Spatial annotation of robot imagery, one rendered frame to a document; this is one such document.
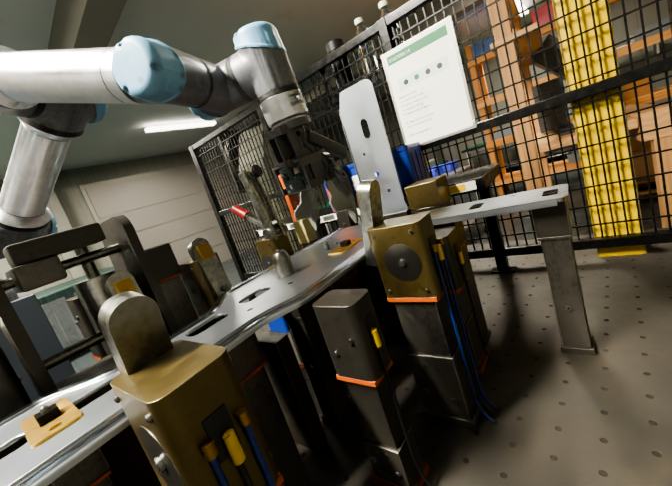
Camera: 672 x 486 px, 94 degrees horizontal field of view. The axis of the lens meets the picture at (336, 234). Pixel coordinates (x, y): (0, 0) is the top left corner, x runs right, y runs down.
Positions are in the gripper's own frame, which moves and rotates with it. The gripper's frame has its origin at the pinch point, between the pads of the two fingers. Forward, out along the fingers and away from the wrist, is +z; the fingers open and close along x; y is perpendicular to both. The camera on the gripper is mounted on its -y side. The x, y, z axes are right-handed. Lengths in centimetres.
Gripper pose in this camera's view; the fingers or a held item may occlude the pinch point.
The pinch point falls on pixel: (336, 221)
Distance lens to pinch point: 62.1
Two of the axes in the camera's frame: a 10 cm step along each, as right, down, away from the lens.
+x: 7.7, -1.2, -6.3
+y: -5.4, 4.2, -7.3
